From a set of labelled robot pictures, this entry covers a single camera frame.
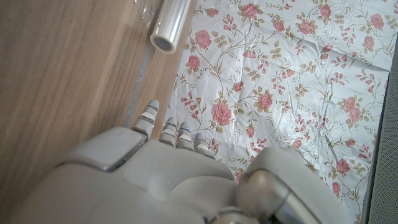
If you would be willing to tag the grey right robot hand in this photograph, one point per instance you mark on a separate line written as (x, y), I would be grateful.
(155, 186)

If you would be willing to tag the clear cling film roll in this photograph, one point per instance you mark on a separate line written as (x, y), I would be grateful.
(171, 25)

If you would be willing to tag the transparent cling film sheet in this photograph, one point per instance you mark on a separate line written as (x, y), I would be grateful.
(146, 11)

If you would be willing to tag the floral print backdrop curtain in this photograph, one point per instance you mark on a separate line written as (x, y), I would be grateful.
(280, 77)

